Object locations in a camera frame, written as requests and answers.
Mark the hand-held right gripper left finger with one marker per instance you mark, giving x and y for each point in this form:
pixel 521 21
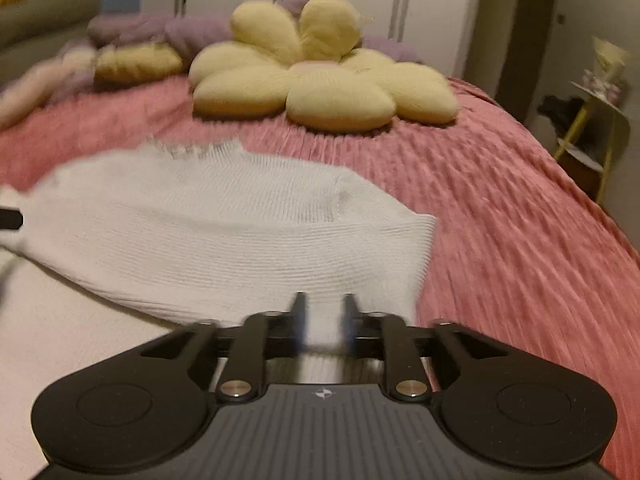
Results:
pixel 300 321

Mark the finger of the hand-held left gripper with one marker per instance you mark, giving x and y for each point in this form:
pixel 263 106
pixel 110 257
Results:
pixel 10 219

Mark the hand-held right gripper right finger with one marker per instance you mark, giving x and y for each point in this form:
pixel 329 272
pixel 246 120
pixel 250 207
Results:
pixel 351 321

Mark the white knit sweater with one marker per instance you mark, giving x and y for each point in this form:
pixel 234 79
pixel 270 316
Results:
pixel 200 230

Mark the pale pink blanket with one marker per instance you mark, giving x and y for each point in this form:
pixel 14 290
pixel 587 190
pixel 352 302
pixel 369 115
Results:
pixel 35 87

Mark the pink ribbed bedspread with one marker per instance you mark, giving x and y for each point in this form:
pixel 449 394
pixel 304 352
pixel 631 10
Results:
pixel 500 240

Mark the small yellow pillow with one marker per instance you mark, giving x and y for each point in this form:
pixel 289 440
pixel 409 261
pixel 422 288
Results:
pixel 137 62

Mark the grey-green upholstered headboard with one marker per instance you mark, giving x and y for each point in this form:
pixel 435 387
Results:
pixel 45 20

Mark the yellow flower-shaped pillow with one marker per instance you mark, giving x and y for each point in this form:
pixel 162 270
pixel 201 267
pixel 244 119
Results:
pixel 320 90

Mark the purple duvet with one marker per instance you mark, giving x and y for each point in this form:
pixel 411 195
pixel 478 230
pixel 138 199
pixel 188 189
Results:
pixel 190 32

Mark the dark cloth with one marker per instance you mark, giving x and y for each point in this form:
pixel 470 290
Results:
pixel 560 112

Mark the yellow-legged side table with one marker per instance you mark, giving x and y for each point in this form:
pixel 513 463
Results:
pixel 612 125

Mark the dark wooden door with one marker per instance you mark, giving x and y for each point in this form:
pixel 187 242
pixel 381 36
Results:
pixel 522 35

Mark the pink and white trinkets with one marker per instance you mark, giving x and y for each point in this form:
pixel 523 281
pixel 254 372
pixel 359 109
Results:
pixel 600 87

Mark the cream paper-wrapped bouquet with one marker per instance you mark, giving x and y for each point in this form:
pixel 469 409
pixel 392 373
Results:
pixel 609 60

